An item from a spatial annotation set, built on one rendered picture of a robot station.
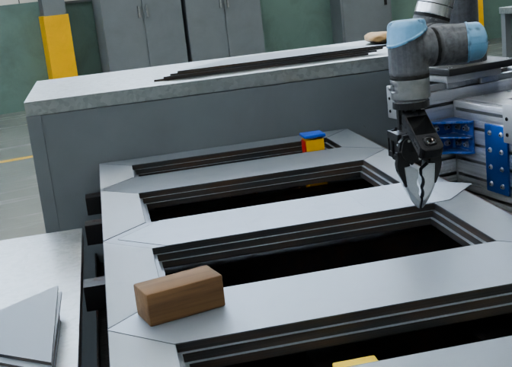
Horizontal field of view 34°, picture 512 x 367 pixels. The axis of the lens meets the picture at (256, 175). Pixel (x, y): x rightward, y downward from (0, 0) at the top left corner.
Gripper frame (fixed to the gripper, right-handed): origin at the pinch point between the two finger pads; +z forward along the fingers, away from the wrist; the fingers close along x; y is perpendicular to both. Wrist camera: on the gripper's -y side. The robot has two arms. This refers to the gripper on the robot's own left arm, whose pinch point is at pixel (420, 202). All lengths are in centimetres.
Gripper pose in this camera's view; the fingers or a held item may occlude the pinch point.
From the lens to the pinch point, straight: 166.4
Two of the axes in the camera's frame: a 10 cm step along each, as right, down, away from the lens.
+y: -1.9, -2.0, 9.6
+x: -9.8, 1.5, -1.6
